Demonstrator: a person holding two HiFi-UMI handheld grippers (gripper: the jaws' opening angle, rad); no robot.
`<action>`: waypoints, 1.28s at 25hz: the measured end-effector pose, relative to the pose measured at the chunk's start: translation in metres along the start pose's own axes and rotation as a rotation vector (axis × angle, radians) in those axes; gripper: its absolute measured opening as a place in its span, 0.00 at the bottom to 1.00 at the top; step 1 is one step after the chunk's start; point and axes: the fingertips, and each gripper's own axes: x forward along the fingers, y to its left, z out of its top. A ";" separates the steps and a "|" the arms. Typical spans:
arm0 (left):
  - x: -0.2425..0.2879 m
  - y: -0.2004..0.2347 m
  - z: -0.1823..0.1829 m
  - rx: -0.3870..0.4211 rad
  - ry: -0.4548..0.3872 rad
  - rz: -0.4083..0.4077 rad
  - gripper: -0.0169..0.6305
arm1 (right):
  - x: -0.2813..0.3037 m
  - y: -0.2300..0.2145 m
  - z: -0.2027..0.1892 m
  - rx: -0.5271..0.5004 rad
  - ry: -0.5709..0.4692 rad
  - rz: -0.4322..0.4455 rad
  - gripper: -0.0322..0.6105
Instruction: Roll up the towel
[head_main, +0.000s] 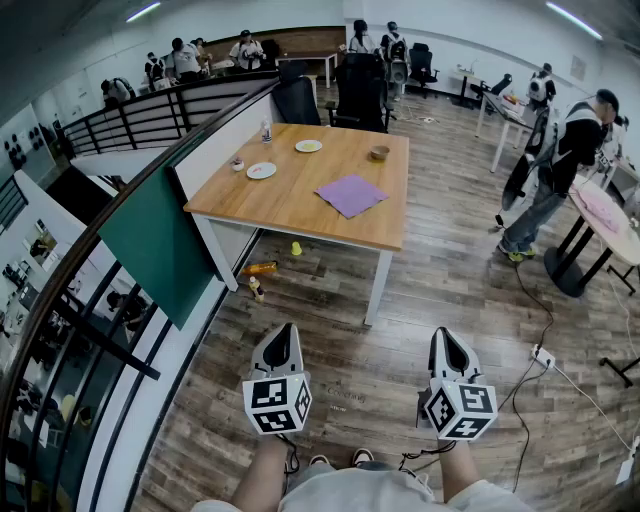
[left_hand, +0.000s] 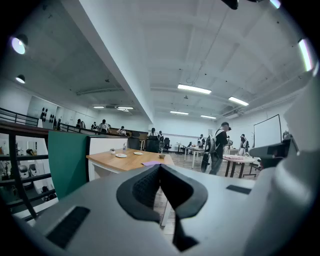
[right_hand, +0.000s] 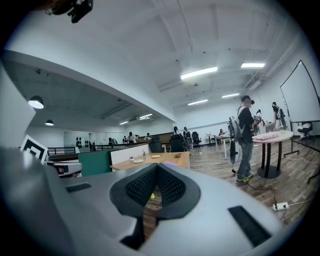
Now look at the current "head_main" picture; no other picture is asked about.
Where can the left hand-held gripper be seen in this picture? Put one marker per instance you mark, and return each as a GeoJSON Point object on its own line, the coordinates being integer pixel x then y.
{"type": "Point", "coordinates": [272, 405]}

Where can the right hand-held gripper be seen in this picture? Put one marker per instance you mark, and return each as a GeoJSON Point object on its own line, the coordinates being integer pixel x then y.
{"type": "Point", "coordinates": [465, 410]}

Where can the purple cloth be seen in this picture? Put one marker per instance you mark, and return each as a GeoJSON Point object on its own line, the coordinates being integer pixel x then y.
{"type": "Point", "coordinates": [352, 196]}

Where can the person's left forearm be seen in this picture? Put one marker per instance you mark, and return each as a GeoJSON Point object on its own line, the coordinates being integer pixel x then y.
{"type": "Point", "coordinates": [260, 470]}

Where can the person's right forearm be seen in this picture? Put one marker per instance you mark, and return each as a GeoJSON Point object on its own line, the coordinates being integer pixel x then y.
{"type": "Point", "coordinates": [465, 470]}

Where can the yellow drink bottle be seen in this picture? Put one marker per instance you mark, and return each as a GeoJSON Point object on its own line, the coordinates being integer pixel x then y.
{"type": "Point", "coordinates": [257, 290]}

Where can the orange bottle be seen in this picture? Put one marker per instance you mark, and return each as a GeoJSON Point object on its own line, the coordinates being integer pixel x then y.
{"type": "Point", "coordinates": [260, 268]}

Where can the white power strip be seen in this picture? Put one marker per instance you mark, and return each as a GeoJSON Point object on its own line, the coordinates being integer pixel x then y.
{"type": "Point", "coordinates": [542, 356]}

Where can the yellow cup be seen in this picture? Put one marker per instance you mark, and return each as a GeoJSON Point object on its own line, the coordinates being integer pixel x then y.
{"type": "Point", "coordinates": [297, 249]}

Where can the person's left shoe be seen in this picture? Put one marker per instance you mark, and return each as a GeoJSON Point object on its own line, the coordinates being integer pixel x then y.
{"type": "Point", "coordinates": [319, 460]}

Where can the person's shoe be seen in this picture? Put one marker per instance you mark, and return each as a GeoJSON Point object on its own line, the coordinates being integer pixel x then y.
{"type": "Point", "coordinates": [363, 456]}
{"type": "Point", "coordinates": [319, 460]}

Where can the person's grey jeans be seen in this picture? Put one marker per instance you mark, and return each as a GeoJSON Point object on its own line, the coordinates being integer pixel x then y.
{"type": "Point", "coordinates": [312, 472]}

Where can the person's right shoe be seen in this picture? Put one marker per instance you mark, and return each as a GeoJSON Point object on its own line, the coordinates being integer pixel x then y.
{"type": "Point", "coordinates": [363, 456]}

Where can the round white table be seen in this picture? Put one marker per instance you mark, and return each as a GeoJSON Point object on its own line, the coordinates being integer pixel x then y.
{"type": "Point", "coordinates": [565, 275]}

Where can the person's white shirt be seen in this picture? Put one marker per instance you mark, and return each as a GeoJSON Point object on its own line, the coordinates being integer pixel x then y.
{"type": "Point", "coordinates": [360, 495]}

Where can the green partition panel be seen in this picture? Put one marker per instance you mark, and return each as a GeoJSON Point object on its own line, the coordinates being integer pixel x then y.
{"type": "Point", "coordinates": [155, 240]}

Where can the black hard backpack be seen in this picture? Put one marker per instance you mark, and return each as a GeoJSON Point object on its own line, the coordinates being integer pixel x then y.
{"type": "Point", "coordinates": [515, 182]}

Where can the white plate with red food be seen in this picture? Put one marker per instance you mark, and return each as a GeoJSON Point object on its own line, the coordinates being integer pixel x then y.
{"type": "Point", "coordinates": [261, 170]}

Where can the small potted plant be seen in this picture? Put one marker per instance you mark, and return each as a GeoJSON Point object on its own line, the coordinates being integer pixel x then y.
{"type": "Point", "coordinates": [237, 165]}

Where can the pink cloth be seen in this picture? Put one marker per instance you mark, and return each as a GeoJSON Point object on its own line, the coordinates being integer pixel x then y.
{"type": "Point", "coordinates": [597, 207]}

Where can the white plate with yellow food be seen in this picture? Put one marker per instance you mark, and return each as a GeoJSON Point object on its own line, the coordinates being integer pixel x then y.
{"type": "Point", "coordinates": [308, 146]}

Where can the brown bowl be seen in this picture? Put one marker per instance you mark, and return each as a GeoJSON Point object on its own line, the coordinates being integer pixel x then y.
{"type": "Point", "coordinates": [380, 152]}

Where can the clear plastic bottle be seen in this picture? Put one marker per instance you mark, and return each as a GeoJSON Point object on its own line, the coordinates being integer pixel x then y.
{"type": "Point", "coordinates": [266, 132]}

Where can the black office chair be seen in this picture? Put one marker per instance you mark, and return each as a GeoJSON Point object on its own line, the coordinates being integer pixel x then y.
{"type": "Point", "coordinates": [360, 90]}
{"type": "Point", "coordinates": [297, 102]}
{"type": "Point", "coordinates": [500, 85]}
{"type": "Point", "coordinates": [422, 65]}

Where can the black railing fence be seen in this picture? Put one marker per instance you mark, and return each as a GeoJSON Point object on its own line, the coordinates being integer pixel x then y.
{"type": "Point", "coordinates": [165, 92]}

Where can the ceiling light strip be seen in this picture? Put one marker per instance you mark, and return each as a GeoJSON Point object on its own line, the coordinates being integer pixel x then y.
{"type": "Point", "coordinates": [143, 11]}
{"type": "Point", "coordinates": [575, 20]}

